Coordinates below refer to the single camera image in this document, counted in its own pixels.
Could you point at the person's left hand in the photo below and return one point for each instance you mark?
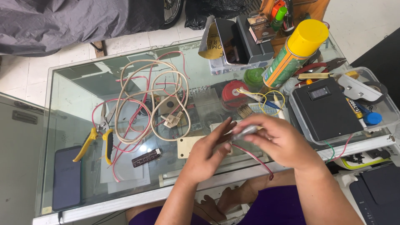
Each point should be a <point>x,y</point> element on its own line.
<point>203,159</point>

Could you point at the person's right hand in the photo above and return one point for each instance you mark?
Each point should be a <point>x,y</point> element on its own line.
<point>284,143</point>

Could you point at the small silver metal part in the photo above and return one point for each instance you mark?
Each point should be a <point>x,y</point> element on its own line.
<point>242,133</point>

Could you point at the cream plastic plate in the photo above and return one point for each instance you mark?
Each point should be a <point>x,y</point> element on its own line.
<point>187,146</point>

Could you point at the white probe pen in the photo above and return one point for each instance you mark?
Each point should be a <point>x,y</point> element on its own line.
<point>278,104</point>

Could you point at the person's bare leg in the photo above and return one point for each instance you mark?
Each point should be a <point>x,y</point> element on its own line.
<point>268,182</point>

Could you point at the small circuit board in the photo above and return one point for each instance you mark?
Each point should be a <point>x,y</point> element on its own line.
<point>261,108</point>

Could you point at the blue probe pen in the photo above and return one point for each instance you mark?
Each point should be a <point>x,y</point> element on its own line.
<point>268,104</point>

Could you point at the small bristle brush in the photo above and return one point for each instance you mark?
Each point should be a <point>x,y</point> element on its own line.
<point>245,111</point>

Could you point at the black box with display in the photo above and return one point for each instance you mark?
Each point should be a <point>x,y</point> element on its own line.
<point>325,112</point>

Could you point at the brown lighter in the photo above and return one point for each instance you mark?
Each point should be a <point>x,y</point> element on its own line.
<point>146,157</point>

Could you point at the person's purple shorts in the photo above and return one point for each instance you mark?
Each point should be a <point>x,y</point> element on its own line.
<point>275,206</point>

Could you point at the red-lidded round tin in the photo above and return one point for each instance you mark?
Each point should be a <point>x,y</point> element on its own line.
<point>232,93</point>

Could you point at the green-lidded jar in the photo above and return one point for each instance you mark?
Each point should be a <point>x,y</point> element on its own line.
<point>253,77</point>

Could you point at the white tray with yellow-green rim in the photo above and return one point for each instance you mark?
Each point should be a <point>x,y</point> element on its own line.
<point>365,161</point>

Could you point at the green spray can yellow cap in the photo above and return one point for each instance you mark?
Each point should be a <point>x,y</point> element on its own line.
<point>290,59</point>

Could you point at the glue tube with blue cap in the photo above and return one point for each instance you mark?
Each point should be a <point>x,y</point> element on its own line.
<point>367,115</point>

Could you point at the grey-white plastic housing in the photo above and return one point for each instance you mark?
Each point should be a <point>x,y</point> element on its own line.
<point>356,87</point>

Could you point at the clear parts organiser box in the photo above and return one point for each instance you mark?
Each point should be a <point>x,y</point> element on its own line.
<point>218,67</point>

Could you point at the dark grey box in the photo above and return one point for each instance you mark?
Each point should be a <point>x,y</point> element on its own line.
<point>253,47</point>

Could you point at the dark blue printer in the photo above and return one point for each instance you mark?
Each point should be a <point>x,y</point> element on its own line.
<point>378,193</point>

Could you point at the clear plastic tray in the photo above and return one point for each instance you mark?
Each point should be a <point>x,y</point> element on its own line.
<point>389,109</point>

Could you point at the black tape roll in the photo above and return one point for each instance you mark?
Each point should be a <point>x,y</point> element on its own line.
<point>382,90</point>

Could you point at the upright glossy smartphone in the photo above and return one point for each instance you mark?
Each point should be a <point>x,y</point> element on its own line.
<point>231,40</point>

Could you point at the brown cigarette pack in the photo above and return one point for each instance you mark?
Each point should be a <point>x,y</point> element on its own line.
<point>261,29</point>

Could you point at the silver and yellow packet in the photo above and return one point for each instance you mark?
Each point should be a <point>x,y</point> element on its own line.
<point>211,40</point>

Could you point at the small green bottle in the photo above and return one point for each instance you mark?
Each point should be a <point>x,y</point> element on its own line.
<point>278,18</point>

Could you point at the orange tool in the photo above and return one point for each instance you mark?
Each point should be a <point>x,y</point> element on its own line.
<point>276,7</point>

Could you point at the black smartphone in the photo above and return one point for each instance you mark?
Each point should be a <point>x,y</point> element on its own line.
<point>67,178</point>

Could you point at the black plastic bag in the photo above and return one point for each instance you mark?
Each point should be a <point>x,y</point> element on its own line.
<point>212,11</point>

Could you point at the motorcycle wheel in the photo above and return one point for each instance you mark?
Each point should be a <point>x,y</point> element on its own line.
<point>173,12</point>

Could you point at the grey metal cabinet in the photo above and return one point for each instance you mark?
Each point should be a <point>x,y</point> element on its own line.
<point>22,162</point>

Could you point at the grey fabric cover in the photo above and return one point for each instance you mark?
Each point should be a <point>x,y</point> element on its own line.
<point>72,22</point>

